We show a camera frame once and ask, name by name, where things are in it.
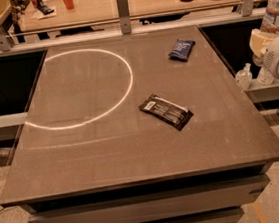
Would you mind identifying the left clear sanitizer bottle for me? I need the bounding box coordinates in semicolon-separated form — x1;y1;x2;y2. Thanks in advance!
235;63;253;90

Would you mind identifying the right clear sanitizer bottle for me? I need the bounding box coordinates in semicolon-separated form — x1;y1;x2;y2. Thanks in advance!
252;55;275;86

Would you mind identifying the black snack bar packet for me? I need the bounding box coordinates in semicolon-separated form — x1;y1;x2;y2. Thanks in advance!
139;95;193;131

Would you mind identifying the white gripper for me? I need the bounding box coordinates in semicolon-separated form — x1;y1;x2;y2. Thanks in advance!
249;29;279;79

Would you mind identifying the middle metal rail bracket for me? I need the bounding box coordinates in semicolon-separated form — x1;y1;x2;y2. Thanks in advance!
116;0;131;35

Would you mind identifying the clear sanitizer bottle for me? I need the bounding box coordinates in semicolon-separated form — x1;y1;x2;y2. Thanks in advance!
235;63;253;90
252;55;275;86

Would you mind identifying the blue rxbar blueberry packet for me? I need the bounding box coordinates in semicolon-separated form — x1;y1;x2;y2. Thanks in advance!
168;39;195;62

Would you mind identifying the grey table drawer base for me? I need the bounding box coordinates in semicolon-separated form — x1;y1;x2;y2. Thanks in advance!
30;175;269;223

